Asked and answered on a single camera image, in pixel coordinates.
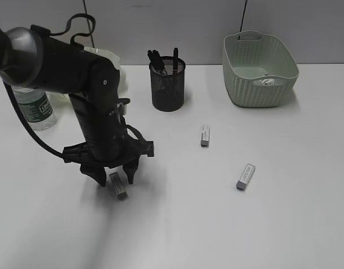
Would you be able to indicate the grey white eraser top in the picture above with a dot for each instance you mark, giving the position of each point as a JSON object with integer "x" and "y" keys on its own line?
{"x": 205, "y": 136}

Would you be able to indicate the pale green wavy plate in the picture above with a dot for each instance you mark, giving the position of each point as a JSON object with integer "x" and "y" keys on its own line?
{"x": 60, "y": 101}

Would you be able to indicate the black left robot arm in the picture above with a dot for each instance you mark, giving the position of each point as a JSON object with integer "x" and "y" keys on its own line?
{"x": 34, "y": 59}

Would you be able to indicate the clear water bottle green label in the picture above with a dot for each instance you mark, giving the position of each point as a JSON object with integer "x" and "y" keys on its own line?
{"x": 35, "y": 107}

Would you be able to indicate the black marker pen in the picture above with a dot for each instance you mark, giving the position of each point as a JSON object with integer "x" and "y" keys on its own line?
{"x": 162, "y": 66}
{"x": 152, "y": 57}
{"x": 175, "y": 61}

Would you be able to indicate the waste paper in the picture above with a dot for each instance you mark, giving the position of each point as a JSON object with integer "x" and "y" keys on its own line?
{"x": 267, "y": 81}

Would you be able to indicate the grey white eraser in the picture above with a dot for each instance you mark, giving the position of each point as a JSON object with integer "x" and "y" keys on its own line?
{"x": 119, "y": 188}
{"x": 205, "y": 136}
{"x": 245, "y": 177}

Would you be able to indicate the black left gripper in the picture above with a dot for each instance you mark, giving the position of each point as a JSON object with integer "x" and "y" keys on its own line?
{"x": 109, "y": 141}

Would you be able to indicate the pale green woven basket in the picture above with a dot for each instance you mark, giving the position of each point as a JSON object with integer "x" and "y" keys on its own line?
{"x": 250, "y": 56}

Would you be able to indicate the black mesh pen holder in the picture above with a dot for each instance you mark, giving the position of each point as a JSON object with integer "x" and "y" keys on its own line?
{"x": 167, "y": 91}

